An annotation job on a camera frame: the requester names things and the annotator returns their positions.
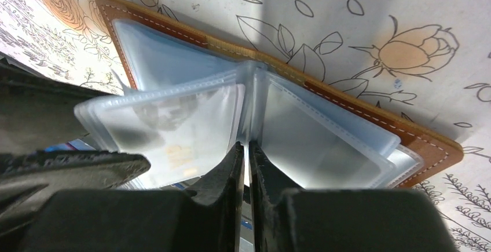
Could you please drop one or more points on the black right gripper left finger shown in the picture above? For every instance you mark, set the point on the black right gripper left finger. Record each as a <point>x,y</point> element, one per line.
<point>203,217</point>

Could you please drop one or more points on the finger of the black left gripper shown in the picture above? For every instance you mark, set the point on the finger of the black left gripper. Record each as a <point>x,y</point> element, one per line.
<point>28,181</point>

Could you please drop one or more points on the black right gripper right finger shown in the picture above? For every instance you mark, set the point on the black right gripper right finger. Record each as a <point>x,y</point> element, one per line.
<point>287,217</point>

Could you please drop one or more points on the silver VIP credit card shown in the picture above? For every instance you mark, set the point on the silver VIP credit card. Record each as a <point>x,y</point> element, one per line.
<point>194,148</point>

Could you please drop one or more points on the brown leather card holder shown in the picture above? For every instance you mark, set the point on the brown leather card holder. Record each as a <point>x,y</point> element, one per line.
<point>319,136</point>

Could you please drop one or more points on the floral patterned table mat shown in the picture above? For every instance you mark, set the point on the floral patterned table mat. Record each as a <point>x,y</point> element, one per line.
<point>427,61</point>

